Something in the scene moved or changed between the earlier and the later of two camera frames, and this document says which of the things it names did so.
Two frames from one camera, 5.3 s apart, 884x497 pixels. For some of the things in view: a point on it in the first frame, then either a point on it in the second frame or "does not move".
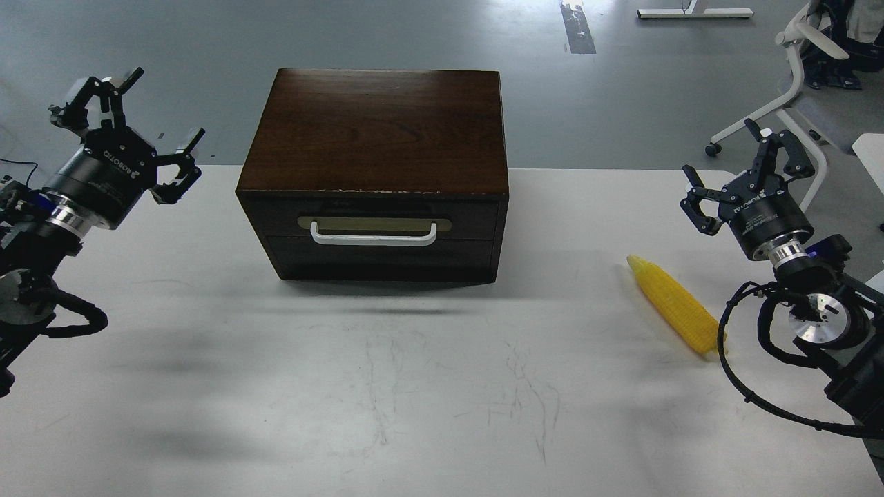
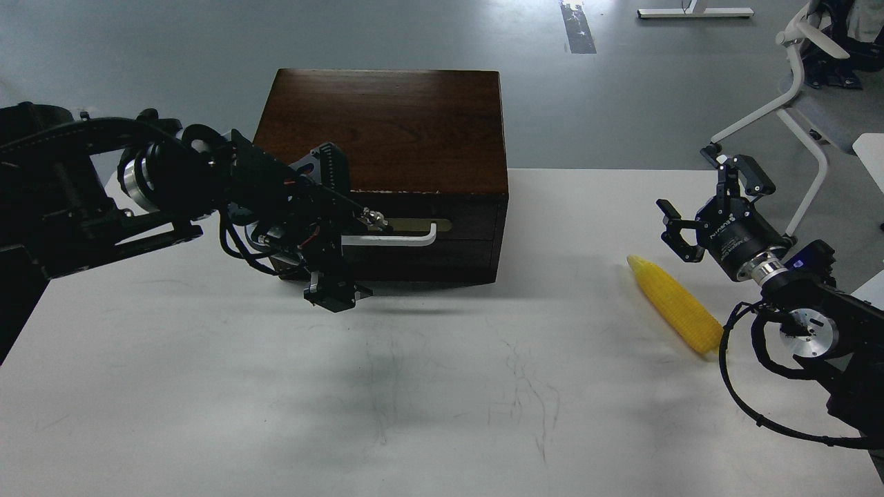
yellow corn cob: x=697 y=324 does not move
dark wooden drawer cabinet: x=386 y=176 does not move
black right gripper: x=769 y=221 -> x=730 y=230
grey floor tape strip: x=578 y=31 does not move
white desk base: x=687 y=12 does not move
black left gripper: x=99 y=186 -> x=295 y=212
